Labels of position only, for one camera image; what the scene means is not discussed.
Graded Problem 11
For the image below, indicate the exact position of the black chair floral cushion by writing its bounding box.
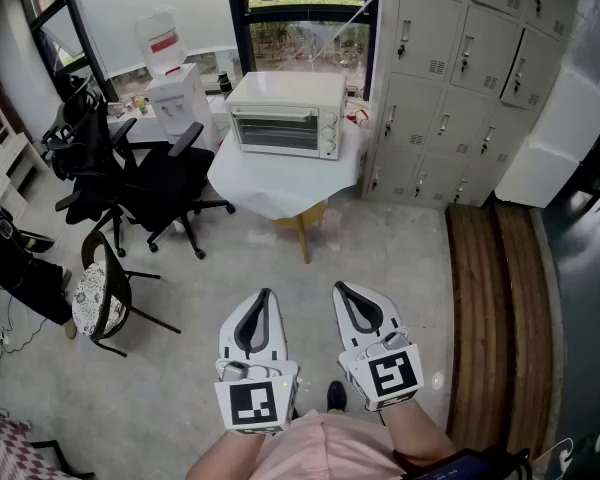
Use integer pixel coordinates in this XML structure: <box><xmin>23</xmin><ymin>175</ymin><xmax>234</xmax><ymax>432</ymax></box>
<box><xmin>71</xmin><ymin>230</ymin><xmax>183</xmax><ymax>359</ymax></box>

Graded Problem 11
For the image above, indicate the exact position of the pink shirt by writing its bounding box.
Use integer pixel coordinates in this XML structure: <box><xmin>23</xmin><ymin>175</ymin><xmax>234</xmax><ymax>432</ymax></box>
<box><xmin>249</xmin><ymin>407</ymin><xmax>406</xmax><ymax>480</ymax></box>

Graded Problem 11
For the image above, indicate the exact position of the black tablet device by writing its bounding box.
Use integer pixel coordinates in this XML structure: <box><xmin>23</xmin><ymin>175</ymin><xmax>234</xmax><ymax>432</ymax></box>
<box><xmin>393</xmin><ymin>446</ymin><xmax>534</xmax><ymax>480</ymax></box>

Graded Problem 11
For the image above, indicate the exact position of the black mesh office chair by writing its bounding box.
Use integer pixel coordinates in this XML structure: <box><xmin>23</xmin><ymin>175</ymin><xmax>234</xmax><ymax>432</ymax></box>
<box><xmin>40</xmin><ymin>74</ymin><xmax>137</xmax><ymax>184</ymax></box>

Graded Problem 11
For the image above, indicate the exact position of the black padded office chair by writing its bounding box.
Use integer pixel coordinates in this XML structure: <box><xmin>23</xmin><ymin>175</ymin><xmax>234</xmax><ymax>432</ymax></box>
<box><xmin>54</xmin><ymin>120</ymin><xmax>237</xmax><ymax>262</ymax></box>

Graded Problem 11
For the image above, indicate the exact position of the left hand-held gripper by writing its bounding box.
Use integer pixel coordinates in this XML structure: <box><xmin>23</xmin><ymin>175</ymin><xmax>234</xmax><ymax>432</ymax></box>
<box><xmin>213</xmin><ymin>288</ymin><xmax>302</xmax><ymax>437</ymax></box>

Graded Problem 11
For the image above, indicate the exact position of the white low partition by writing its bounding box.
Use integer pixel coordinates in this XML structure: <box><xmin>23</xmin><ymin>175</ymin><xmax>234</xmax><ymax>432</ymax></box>
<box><xmin>493</xmin><ymin>66</ymin><xmax>600</xmax><ymax>210</ymax></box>

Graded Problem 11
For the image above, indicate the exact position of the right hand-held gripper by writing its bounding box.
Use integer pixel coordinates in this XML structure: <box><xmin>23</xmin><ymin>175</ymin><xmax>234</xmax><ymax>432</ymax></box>
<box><xmin>332</xmin><ymin>281</ymin><xmax>426</xmax><ymax>414</ymax></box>

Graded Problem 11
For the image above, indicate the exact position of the grey metal locker cabinet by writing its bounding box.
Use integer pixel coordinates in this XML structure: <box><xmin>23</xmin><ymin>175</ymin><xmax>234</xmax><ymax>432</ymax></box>
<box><xmin>362</xmin><ymin>0</ymin><xmax>582</xmax><ymax>210</ymax></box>

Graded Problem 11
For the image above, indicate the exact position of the white water dispenser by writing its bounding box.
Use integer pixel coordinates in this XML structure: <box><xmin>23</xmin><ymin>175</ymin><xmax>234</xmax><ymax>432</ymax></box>
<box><xmin>144</xmin><ymin>62</ymin><xmax>216</xmax><ymax>152</ymax></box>

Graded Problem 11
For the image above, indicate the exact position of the person's black shoe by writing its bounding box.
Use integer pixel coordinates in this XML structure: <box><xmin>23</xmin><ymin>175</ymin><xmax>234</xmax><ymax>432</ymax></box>
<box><xmin>325</xmin><ymin>379</ymin><xmax>348</xmax><ymax>414</ymax></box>

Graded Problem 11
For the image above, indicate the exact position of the yellow wooden table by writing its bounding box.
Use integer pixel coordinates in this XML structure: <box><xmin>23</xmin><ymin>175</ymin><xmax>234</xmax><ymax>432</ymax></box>
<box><xmin>273</xmin><ymin>198</ymin><xmax>330</xmax><ymax>265</ymax></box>

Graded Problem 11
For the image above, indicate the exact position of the pile of black gear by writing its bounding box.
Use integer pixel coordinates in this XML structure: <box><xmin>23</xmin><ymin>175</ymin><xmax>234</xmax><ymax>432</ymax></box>
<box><xmin>0</xmin><ymin>182</ymin><xmax>57</xmax><ymax>269</ymax></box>

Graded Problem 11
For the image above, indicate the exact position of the white glass oven door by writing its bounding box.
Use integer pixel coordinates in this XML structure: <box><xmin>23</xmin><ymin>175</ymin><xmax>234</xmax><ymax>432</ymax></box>
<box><xmin>229</xmin><ymin>106</ymin><xmax>321</xmax><ymax>154</ymax></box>

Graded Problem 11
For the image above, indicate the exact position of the white cubby shelf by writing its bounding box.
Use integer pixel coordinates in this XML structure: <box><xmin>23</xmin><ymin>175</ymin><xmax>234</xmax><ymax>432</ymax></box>
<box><xmin>0</xmin><ymin>76</ymin><xmax>50</xmax><ymax>219</ymax></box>

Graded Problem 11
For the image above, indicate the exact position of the red checkered cushion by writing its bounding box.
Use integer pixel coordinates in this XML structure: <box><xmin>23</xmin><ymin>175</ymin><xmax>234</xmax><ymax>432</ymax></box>
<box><xmin>0</xmin><ymin>404</ymin><xmax>97</xmax><ymax>480</ymax></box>

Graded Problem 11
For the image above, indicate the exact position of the black framed window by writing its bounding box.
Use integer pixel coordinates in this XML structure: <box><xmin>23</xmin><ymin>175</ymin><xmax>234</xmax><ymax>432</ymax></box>
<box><xmin>19</xmin><ymin>0</ymin><xmax>381</xmax><ymax>102</ymax></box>

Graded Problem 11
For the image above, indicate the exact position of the white toaster oven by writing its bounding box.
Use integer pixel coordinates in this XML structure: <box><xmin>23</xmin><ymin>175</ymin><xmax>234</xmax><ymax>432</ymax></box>
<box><xmin>224</xmin><ymin>70</ymin><xmax>348</xmax><ymax>162</ymax></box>

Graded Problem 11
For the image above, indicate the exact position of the person's left forearm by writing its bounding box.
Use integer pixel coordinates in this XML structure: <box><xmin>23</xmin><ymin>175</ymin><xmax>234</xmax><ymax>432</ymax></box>
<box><xmin>186</xmin><ymin>425</ymin><xmax>281</xmax><ymax>480</ymax></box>

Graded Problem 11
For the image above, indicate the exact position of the wooden step platform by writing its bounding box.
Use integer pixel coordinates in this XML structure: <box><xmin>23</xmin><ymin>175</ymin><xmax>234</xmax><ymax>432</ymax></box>
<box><xmin>444</xmin><ymin>201</ymin><xmax>557</xmax><ymax>460</ymax></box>

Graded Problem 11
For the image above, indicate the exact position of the person's right forearm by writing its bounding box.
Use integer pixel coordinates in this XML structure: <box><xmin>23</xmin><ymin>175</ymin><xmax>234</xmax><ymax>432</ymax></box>
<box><xmin>383</xmin><ymin>398</ymin><xmax>457</xmax><ymax>465</ymax></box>

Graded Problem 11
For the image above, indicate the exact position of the white tablecloth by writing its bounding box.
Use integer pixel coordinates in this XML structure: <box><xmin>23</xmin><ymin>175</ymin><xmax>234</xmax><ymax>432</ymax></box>
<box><xmin>207</xmin><ymin>117</ymin><xmax>367</xmax><ymax>221</ymax></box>

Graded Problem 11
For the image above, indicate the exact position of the clear water jug red label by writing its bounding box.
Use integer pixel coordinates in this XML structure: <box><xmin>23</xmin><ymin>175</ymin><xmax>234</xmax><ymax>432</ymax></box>
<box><xmin>133</xmin><ymin>6</ymin><xmax>189</xmax><ymax>77</ymax></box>

